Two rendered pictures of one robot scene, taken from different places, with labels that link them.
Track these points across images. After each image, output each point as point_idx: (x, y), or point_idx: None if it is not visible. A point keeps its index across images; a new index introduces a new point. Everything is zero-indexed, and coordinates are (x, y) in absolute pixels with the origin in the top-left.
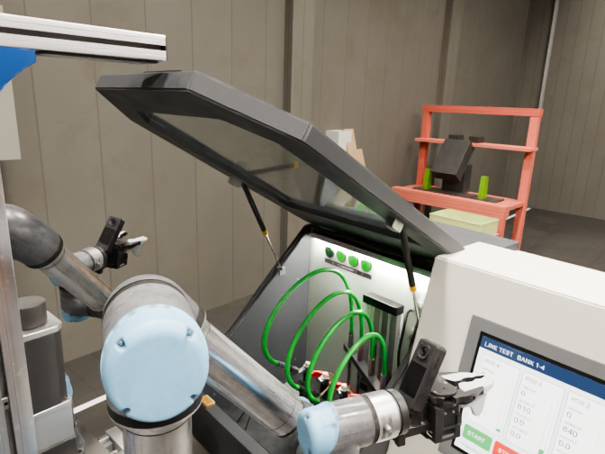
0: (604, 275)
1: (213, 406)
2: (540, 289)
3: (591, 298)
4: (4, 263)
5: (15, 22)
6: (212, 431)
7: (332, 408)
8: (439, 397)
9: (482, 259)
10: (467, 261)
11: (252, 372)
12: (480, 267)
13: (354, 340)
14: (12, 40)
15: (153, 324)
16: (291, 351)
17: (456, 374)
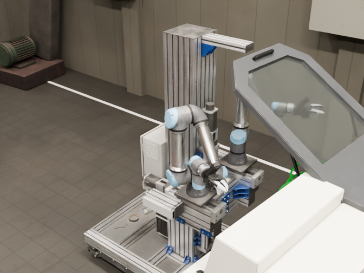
0: (306, 218)
1: None
2: (274, 194)
3: (268, 203)
4: (192, 90)
5: (210, 39)
6: None
7: (196, 158)
8: (208, 176)
9: (307, 184)
10: (301, 179)
11: (205, 143)
12: (293, 181)
13: None
14: (209, 43)
15: (169, 110)
16: (287, 181)
17: (225, 182)
